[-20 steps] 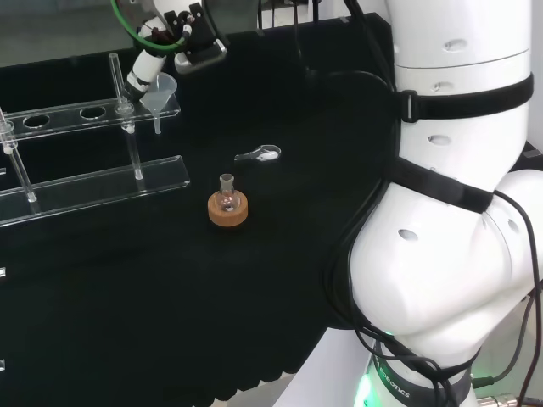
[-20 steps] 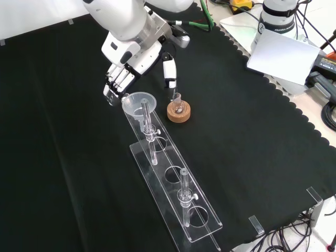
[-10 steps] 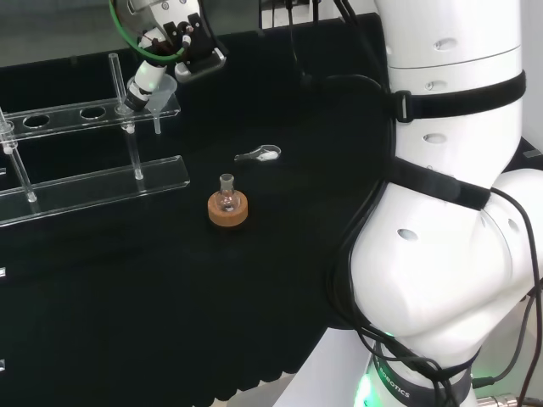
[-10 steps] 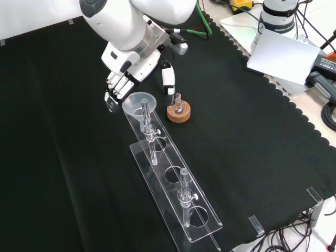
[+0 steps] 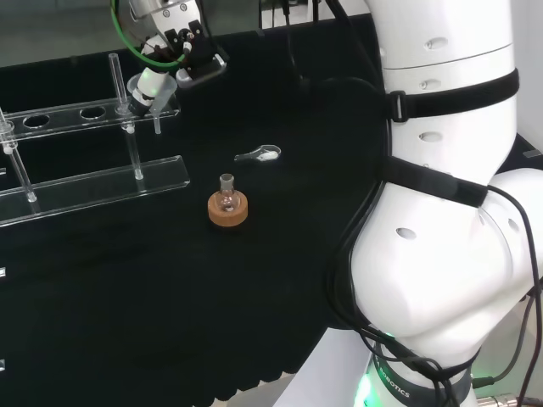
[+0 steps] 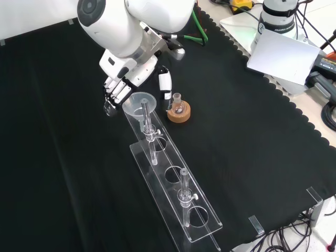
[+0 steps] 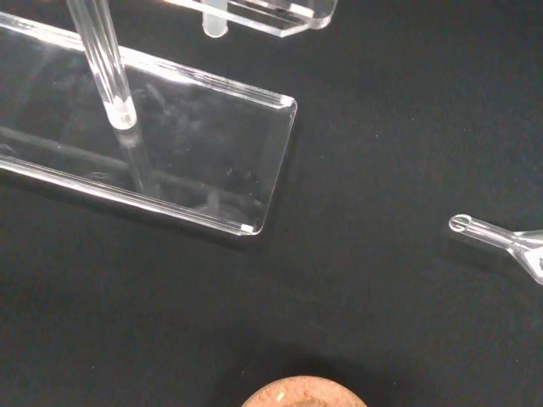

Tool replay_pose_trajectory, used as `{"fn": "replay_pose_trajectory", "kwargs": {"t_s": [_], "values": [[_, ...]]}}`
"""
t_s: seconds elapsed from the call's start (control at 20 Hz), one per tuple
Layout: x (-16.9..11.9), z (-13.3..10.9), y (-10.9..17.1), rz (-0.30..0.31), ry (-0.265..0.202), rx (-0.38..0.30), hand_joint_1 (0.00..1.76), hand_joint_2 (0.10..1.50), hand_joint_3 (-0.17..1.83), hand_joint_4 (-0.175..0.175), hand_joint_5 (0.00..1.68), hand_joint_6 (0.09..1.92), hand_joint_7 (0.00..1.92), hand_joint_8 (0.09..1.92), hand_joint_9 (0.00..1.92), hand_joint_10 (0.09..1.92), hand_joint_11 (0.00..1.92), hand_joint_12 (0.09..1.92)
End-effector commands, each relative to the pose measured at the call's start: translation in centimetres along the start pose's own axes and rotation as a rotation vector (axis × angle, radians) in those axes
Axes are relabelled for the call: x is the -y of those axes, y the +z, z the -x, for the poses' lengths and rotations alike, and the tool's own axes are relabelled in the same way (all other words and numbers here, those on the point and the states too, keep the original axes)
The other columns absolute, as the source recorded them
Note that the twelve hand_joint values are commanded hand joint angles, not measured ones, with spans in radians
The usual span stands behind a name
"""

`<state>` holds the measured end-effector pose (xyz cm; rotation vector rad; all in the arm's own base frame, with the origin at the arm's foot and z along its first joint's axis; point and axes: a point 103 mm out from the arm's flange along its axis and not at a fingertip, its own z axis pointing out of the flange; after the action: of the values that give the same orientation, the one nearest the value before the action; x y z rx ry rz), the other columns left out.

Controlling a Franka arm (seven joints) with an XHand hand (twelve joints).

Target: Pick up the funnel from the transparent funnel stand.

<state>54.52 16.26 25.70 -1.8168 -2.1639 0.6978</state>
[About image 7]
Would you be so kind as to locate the glass weighing funnel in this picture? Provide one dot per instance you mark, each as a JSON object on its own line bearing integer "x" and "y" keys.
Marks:
{"x": 492, "y": 235}

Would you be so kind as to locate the clear funnel stand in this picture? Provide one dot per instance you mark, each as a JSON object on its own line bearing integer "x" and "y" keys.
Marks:
{"x": 191, "y": 140}

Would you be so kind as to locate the black cloth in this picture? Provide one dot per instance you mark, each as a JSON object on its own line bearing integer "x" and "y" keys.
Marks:
{"x": 382, "y": 127}

